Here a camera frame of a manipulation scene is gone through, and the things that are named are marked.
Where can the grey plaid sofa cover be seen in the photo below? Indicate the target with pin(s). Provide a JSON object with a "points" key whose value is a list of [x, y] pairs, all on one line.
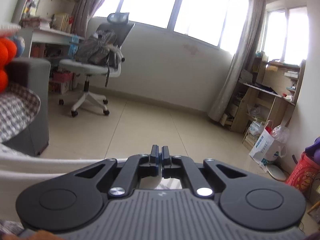
{"points": [[15, 110]]}

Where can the purple object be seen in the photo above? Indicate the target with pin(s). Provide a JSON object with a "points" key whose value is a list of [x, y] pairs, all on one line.
{"points": [[315, 147]]}

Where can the white paper bag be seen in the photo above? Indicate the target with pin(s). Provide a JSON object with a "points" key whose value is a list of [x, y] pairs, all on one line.
{"points": [[265, 145]]}

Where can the camouflage backpack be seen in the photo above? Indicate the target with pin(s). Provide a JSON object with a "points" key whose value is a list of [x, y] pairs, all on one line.
{"points": [[95, 50]]}

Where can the wooden shelf unit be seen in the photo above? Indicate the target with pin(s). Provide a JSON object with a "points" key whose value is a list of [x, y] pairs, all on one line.
{"points": [[277, 105]]}

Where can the white desk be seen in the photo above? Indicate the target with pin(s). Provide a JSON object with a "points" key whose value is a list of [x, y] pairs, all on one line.
{"points": [[50, 32]]}

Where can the large window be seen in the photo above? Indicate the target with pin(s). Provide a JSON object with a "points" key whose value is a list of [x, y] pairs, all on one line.
{"points": [[195, 5]]}

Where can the orange plush cushion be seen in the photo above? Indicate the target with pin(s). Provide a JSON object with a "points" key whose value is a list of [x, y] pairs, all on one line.
{"points": [[6, 51], [2, 80]]}

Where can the clear plastic bag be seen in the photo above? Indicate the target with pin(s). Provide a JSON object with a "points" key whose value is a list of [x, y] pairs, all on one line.
{"points": [[281, 133]]}

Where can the white printed pillow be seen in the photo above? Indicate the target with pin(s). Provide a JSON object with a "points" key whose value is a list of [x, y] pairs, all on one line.
{"points": [[7, 28]]}

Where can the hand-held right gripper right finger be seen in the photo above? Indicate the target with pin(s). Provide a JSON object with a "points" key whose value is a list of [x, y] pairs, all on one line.
{"points": [[165, 160]]}

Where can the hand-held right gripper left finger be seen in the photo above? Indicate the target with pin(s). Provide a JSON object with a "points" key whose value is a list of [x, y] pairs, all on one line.
{"points": [[155, 160]]}

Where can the stack of books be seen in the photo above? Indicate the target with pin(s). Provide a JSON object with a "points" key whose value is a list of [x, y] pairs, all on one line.
{"points": [[35, 22]]}

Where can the small window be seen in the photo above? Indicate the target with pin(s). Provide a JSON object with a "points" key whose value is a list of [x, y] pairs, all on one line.
{"points": [[287, 35]]}

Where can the blue plush toy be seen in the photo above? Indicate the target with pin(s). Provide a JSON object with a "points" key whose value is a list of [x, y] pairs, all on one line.
{"points": [[20, 45]]}

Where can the blue hanging bag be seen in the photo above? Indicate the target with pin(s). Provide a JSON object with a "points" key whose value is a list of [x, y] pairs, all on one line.
{"points": [[73, 46]]}

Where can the cardboard box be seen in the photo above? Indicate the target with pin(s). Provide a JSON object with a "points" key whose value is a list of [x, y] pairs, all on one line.
{"points": [[62, 22]]}

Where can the white pants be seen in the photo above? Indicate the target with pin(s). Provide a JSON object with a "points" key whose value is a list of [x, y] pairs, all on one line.
{"points": [[50, 166]]}

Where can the red printed bucket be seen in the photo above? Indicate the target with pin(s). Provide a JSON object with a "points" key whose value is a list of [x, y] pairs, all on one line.
{"points": [[305, 172]]}

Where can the round white board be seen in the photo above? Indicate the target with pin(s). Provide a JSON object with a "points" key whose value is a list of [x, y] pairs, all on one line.
{"points": [[276, 173]]}

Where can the dark grey sofa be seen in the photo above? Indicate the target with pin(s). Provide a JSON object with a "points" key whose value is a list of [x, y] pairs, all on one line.
{"points": [[37, 105]]}

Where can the red storage boxes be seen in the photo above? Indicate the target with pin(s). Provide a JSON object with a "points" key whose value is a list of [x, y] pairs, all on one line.
{"points": [[61, 82]]}

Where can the grey patterned curtain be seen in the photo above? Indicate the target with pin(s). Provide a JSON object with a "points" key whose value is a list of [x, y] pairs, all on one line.
{"points": [[245, 55], [87, 5]]}

